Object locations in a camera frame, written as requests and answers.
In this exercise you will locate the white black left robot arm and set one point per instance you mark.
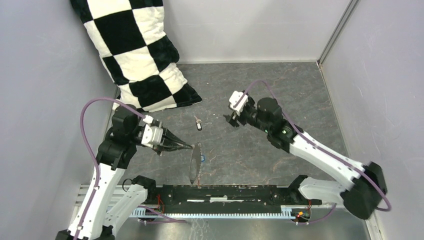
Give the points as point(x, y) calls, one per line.
point(95, 219)

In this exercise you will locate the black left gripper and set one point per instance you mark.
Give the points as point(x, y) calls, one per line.
point(160, 147)

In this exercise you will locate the aluminium corner frame post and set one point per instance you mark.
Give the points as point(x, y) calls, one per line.
point(349, 10)

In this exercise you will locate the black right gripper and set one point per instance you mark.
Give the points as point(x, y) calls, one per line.
point(232, 118)

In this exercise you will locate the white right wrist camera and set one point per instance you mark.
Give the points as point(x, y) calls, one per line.
point(237, 101)

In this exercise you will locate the white slotted cable duct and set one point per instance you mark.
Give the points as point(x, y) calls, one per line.
point(284, 213)

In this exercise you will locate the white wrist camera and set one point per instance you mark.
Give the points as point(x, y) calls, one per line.
point(152, 133)
point(237, 101)

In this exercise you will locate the black white checkered pillow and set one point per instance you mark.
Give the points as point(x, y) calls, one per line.
point(136, 52)

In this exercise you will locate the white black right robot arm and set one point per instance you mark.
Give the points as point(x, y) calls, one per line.
point(358, 187)

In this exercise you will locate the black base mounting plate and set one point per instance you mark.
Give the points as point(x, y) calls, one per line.
point(226, 199)

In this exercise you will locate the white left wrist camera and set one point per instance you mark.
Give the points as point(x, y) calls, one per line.
point(152, 133)

